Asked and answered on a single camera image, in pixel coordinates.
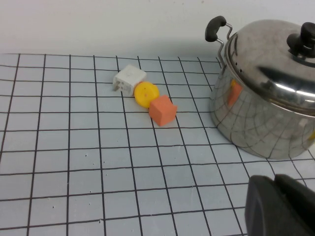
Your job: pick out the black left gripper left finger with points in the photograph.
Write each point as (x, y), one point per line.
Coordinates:
(265, 211)

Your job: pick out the orange foam cube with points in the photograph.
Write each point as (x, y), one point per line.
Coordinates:
(162, 111)

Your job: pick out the white black-grid tablecloth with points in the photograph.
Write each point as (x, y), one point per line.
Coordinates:
(98, 159)

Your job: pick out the steel pot lid black knob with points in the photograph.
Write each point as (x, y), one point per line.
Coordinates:
(265, 49)

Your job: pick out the white wall charger plug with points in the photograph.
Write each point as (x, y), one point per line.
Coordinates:
(128, 78)

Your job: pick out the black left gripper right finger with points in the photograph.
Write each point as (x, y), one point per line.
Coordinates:
(302, 206)

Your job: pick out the yellow round plastic disc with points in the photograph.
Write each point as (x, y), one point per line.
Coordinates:
(145, 94)

